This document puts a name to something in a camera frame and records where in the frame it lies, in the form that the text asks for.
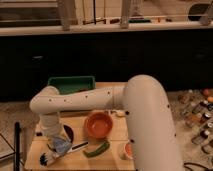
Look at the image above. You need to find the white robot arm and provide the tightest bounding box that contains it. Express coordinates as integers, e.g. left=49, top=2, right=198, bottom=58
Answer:
left=30, top=75, right=184, bottom=171

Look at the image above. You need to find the dark purple bowl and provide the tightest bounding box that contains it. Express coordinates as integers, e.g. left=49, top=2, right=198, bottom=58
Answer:
left=63, top=125, right=74, bottom=143

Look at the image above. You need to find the orange bowl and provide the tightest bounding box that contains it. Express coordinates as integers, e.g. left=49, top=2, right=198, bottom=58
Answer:
left=84, top=112, right=113, bottom=139

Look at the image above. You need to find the black bristle brush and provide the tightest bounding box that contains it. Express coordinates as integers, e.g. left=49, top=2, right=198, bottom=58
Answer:
left=39, top=151, right=59, bottom=166

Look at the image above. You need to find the green pepper vegetable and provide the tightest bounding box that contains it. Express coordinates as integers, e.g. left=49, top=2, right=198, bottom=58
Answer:
left=83, top=141, right=110, bottom=158

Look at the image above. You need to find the black metal stand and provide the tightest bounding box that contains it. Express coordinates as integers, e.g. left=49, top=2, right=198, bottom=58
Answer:
left=0, top=122, right=23, bottom=171

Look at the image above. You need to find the wooden cutting board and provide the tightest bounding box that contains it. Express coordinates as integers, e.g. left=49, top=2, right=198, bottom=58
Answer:
left=25, top=109, right=134, bottom=171

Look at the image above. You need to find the green plastic bin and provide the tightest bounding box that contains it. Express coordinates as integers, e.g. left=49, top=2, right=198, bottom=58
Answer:
left=47, top=76, right=95, bottom=95

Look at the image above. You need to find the small orange white cup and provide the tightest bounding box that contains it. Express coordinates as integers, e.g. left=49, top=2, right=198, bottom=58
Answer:
left=120, top=142, right=133, bottom=160

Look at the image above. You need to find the spice jar rack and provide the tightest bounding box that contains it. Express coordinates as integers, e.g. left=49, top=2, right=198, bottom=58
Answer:
left=177, top=88, right=213, bottom=155

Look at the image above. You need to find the black cable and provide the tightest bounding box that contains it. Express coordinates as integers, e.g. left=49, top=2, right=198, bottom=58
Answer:
left=183, top=161, right=212, bottom=171

